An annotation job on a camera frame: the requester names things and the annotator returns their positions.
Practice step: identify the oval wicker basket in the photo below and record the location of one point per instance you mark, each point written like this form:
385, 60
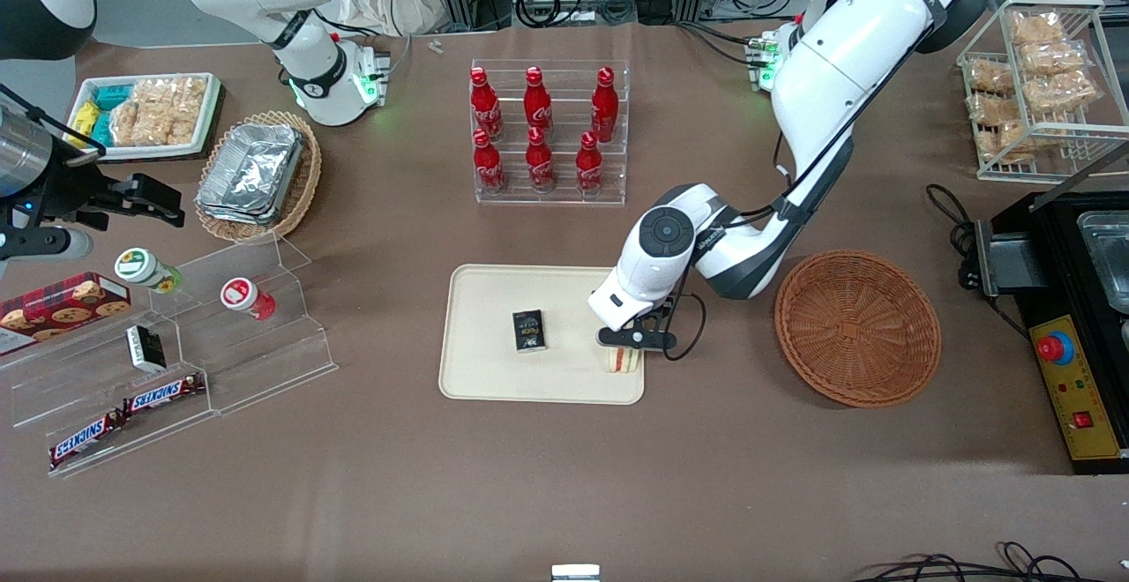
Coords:
304, 185

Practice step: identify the clear acrylic tiered shelf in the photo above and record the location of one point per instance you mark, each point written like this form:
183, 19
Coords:
291, 344
53, 388

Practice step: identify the red cola bottle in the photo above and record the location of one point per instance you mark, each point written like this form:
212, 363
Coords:
605, 106
489, 167
589, 167
540, 163
537, 101
484, 101

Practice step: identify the red strawberry yogurt cup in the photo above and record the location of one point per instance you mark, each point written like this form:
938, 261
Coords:
240, 294

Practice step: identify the Snickers chocolate bar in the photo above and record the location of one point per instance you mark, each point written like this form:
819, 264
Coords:
86, 441
165, 394

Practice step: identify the yellow snack pack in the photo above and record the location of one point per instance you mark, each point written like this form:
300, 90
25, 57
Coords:
83, 119

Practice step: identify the triangle sandwich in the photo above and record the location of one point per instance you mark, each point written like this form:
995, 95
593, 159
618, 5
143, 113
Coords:
623, 361

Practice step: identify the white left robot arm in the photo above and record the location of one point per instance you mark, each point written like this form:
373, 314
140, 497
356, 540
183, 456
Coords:
820, 79

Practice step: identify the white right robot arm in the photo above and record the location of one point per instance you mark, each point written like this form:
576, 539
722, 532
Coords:
265, 0

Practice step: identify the white rectangular snack tray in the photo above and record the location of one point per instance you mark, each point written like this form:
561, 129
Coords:
84, 150

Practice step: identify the teal snack pack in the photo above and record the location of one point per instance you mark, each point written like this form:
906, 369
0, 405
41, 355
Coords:
112, 96
103, 128

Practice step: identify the green sunflower yogurt cup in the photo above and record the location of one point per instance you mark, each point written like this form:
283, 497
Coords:
139, 266

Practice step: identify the steel pan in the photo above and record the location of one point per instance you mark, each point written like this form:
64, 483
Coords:
1107, 256

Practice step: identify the round wicker basket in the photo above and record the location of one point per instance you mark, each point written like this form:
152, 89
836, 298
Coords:
856, 331

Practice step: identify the small black carton box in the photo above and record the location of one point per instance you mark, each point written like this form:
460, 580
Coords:
529, 332

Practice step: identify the rice cracker snack pack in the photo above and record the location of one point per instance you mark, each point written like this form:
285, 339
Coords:
156, 110
1051, 57
997, 108
190, 110
1014, 141
990, 76
125, 123
1036, 28
1063, 93

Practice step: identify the small white device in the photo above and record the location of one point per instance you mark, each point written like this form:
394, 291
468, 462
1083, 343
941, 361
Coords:
575, 573

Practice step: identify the black appliance with yellow panel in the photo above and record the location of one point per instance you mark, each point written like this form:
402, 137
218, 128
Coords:
1058, 264

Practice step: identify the clear acrylic bottle rack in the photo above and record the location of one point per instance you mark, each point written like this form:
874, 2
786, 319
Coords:
564, 70

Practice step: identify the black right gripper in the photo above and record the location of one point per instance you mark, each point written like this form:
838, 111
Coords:
63, 189

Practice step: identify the tartan chocolate chip cookie box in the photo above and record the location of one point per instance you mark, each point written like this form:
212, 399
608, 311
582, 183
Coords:
62, 310

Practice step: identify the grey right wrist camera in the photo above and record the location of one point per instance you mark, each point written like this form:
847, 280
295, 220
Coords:
44, 245

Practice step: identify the black and white small box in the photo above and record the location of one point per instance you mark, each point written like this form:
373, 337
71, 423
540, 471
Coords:
145, 348

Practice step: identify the robot base connector block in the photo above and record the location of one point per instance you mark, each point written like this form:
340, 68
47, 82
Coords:
372, 79
760, 62

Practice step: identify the aluminium foil tray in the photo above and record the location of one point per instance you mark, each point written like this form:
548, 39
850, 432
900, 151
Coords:
251, 167
220, 210

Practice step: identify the red emergency stop button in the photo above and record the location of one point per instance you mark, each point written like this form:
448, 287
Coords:
1056, 348

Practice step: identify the beige plastic tray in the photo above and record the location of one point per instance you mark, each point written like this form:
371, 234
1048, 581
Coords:
494, 379

